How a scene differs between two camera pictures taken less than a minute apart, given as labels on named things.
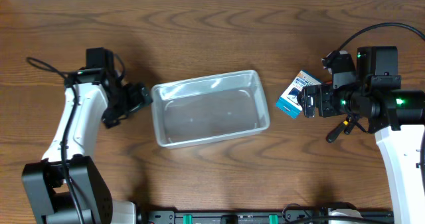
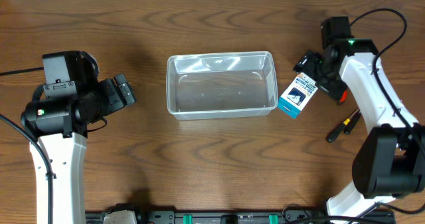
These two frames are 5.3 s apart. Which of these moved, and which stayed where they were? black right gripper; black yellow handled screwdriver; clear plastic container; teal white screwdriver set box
Moved: black right gripper; clear plastic container
Stayed: teal white screwdriver set box; black yellow handled screwdriver
